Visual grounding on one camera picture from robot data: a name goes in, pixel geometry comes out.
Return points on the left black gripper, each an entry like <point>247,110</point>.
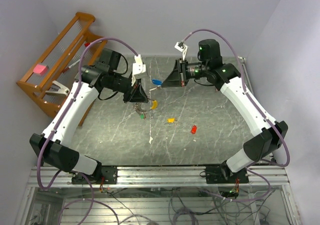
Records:
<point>136,94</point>

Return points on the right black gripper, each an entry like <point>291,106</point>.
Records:
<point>174,79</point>

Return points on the large keyring yellow handle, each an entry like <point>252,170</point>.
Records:
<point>138,107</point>

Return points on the blue tag key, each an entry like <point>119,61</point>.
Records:
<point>157,83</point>

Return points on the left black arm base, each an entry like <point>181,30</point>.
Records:
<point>103,174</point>

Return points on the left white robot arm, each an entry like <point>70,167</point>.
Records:
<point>52,146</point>

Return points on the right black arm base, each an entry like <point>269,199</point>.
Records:
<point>214,175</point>

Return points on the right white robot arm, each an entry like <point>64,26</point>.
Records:
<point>268,134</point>

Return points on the yellow tag key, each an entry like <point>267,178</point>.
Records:
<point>172,120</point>

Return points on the red tag key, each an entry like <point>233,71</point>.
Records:
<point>193,129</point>

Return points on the brown capped white marker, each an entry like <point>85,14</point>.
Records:
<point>70,66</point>

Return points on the wooden tiered rack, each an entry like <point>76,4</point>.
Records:
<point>65,49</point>

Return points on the pink eraser block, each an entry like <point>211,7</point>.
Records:
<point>40,69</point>

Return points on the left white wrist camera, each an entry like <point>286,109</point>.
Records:
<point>139,69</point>

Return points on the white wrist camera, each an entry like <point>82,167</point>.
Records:
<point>139,69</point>
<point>183,48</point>

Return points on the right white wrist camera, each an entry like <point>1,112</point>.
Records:
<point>183,48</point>

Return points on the aluminium frame rail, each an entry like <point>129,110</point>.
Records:
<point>192,176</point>

